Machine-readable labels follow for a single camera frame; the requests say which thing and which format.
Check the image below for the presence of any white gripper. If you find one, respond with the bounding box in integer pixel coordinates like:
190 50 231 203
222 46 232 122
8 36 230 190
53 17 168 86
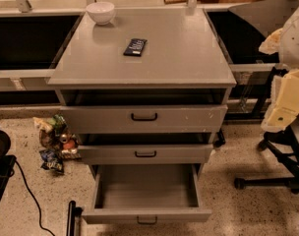
259 28 299 133

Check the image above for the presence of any grey bottom drawer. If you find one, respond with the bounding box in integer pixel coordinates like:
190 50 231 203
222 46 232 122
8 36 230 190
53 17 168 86
83 164 211 225

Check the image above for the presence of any grey drawer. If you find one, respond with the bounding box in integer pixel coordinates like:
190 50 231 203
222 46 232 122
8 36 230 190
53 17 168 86
61 105 227 134
83 164 211 225
79 145 212 165

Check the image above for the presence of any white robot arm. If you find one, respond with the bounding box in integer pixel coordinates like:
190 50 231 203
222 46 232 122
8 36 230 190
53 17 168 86
259 7 299 133

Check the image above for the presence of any grey drawer cabinet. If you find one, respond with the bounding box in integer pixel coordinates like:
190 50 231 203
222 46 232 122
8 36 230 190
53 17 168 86
46 7 238 182

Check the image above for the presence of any grey top drawer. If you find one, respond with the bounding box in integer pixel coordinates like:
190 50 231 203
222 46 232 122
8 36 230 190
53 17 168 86
61 105 227 134

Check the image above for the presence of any grey middle drawer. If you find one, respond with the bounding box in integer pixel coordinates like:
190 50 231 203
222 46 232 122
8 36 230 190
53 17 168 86
79 145 212 165

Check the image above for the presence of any black office chair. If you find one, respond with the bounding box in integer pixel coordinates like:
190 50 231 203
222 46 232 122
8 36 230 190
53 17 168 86
227 0 299 236

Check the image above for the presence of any wooden stick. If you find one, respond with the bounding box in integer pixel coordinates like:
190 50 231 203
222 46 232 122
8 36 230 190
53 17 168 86
163 0 188 5

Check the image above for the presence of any black caster wheel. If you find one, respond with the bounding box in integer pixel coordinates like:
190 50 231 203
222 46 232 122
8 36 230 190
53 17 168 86
213 130 226 148

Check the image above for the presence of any dark blue snack bar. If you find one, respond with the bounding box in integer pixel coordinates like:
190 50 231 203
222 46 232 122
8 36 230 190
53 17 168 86
124 38 148 56

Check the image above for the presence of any white bowl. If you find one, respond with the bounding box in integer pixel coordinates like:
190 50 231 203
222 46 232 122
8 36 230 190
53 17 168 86
86 2 115 25

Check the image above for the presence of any pile of snack items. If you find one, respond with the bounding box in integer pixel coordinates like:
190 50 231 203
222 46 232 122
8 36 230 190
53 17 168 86
32 114 81 159

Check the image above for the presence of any blue chip bag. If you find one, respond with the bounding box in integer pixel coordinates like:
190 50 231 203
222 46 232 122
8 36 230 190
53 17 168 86
39 149 64 174

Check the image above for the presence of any black post at bottom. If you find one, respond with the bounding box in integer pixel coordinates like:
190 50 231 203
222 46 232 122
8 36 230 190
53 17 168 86
66 201 83 236

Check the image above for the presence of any black cable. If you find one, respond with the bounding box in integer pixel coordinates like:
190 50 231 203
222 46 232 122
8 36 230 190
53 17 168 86
13 159 56 236

